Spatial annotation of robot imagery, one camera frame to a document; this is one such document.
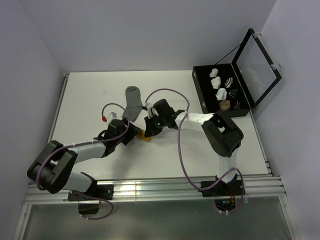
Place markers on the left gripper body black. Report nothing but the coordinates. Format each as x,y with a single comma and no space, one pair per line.
122,139

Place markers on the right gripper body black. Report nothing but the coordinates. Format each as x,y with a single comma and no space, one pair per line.
155,120

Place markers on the yellow sock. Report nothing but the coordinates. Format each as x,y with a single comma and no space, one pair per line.
141,135

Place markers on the grey sock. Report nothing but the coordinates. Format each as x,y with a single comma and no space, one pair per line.
134,103

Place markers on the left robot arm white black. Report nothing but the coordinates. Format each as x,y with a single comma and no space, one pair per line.
53,168

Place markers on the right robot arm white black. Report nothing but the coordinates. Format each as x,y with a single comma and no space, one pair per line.
223,135

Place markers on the white rolled sock lower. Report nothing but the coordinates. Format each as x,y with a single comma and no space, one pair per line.
221,94

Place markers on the white rolled sock upper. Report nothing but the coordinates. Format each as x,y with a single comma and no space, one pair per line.
216,82

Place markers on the black storage box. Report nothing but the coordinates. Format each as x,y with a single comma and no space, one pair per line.
207,95

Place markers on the brown rolled sock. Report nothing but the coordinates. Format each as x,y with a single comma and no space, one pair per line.
225,105

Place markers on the black white striped rolled sock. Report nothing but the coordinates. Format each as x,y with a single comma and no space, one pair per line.
228,82

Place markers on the dark colourful striped rolled sock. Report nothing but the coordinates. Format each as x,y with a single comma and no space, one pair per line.
235,104

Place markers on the black electronics box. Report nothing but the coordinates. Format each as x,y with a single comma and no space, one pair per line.
88,209

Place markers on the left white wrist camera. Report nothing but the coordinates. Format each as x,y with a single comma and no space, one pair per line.
109,118

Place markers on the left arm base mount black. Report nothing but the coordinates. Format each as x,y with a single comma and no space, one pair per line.
98,192

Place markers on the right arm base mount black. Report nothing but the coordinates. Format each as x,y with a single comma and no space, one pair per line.
222,189

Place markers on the glass box lid black frame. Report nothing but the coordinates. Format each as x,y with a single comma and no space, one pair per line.
256,71

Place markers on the aluminium frame rail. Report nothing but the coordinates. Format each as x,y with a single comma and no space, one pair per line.
158,209

